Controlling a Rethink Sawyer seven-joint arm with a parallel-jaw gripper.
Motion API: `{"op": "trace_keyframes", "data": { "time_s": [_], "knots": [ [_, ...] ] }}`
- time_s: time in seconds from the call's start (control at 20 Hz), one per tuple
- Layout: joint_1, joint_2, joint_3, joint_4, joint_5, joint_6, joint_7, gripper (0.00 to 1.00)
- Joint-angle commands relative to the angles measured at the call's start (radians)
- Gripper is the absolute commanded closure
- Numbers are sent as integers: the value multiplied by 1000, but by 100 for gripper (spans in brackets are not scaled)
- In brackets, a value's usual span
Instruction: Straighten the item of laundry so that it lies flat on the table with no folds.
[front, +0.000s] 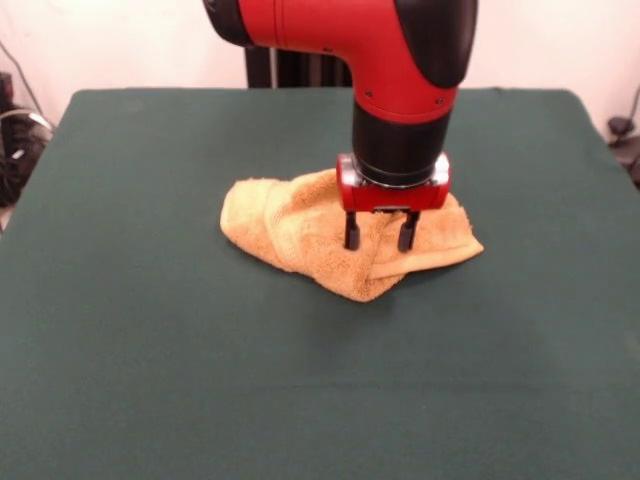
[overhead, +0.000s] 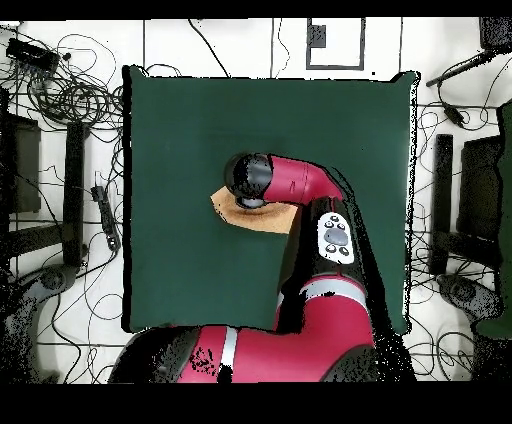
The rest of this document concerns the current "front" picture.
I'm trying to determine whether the yellow terry towel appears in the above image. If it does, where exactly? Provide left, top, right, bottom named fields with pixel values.
left=219, top=168, right=486, bottom=304

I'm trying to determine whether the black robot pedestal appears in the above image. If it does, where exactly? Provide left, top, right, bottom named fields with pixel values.
left=244, top=44, right=357, bottom=90

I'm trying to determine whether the dark green table cloth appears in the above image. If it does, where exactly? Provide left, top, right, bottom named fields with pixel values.
left=0, top=87, right=640, bottom=480

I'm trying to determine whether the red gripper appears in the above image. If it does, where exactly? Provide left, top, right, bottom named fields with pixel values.
left=335, top=153, right=453, bottom=253

